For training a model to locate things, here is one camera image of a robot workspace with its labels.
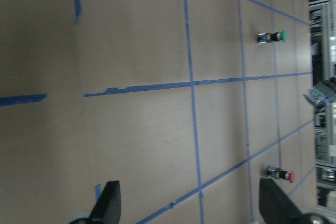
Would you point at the green push button switch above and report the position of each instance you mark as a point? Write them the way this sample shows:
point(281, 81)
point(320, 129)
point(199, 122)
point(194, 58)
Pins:
point(280, 36)

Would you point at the red push button switch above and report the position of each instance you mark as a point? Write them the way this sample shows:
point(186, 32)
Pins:
point(279, 173)

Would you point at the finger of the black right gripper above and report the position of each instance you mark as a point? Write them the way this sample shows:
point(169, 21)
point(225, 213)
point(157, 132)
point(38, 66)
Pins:
point(275, 206)

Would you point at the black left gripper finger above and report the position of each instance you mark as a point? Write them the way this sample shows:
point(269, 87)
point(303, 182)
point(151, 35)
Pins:
point(108, 207)

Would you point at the yellow push button switch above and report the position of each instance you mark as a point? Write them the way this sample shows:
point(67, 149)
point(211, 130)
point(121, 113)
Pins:
point(322, 94)

